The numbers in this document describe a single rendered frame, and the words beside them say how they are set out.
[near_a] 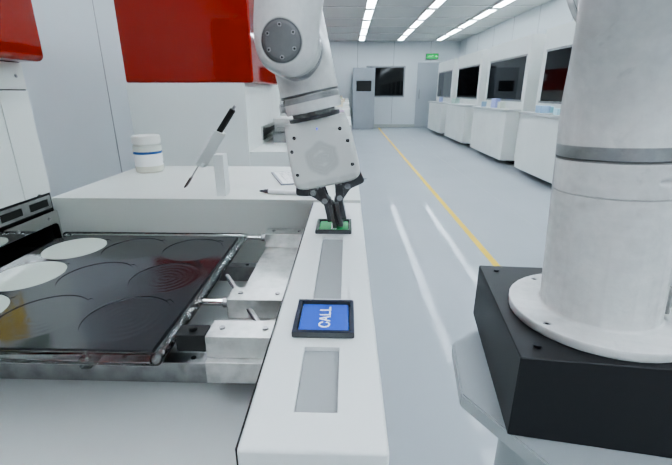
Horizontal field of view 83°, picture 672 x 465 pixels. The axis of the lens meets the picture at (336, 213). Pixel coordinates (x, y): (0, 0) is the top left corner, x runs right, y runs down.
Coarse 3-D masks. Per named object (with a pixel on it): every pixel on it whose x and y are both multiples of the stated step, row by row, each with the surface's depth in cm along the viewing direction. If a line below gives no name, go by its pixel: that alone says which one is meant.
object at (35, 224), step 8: (32, 216) 73; (40, 216) 73; (48, 216) 75; (56, 216) 77; (16, 224) 68; (24, 224) 69; (32, 224) 71; (40, 224) 73; (48, 224) 75; (56, 224) 78; (0, 232) 65; (8, 232) 66; (16, 232) 68; (24, 232) 69; (32, 232) 71; (56, 232) 78; (0, 240) 65; (8, 240) 66; (16, 240) 68
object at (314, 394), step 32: (352, 224) 63; (320, 256) 52; (352, 256) 51; (288, 288) 42; (320, 288) 43; (352, 288) 42; (288, 320) 36; (288, 352) 32; (320, 352) 33; (352, 352) 32; (288, 384) 28; (320, 384) 29; (352, 384) 28; (256, 416) 26; (288, 416) 26; (320, 416) 26; (352, 416) 26; (384, 416) 26; (256, 448) 23; (288, 448) 23; (320, 448) 23; (352, 448) 23; (384, 448) 23
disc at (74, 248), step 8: (72, 240) 72; (80, 240) 72; (88, 240) 72; (96, 240) 72; (104, 240) 72; (48, 248) 69; (56, 248) 69; (64, 248) 69; (72, 248) 69; (80, 248) 69; (88, 248) 69; (96, 248) 69; (48, 256) 65; (56, 256) 65; (64, 256) 65; (72, 256) 65
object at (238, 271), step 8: (232, 264) 74; (240, 264) 74; (248, 264) 74; (256, 264) 74; (224, 272) 73; (232, 272) 73; (240, 272) 73; (248, 272) 73; (224, 280) 74; (240, 280) 74
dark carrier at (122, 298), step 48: (144, 240) 73; (192, 240) 73; (48, 288) 55; (96, 288) 55; (144, 288) 55; (192, 288) 55; (0, 336) 44; (48, 336) 44; (96, 336) 44; (144, 336) 44
